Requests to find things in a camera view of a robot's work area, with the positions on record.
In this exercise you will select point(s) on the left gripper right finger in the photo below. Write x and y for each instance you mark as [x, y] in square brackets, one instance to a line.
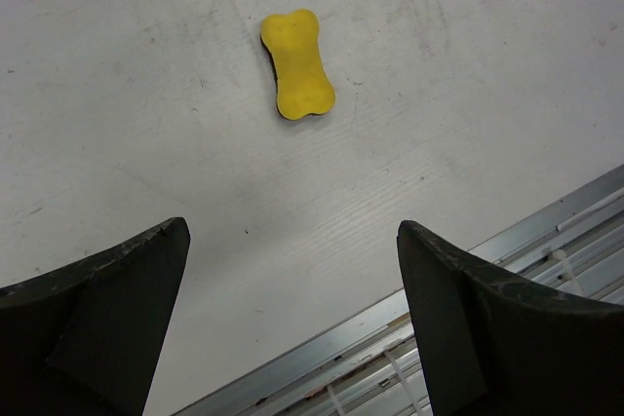
[491, 342]

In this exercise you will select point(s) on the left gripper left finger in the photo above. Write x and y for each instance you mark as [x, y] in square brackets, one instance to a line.
[85, 339]

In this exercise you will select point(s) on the yellow bone-shaped eraser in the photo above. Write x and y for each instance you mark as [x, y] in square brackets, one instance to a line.
[302, 85]

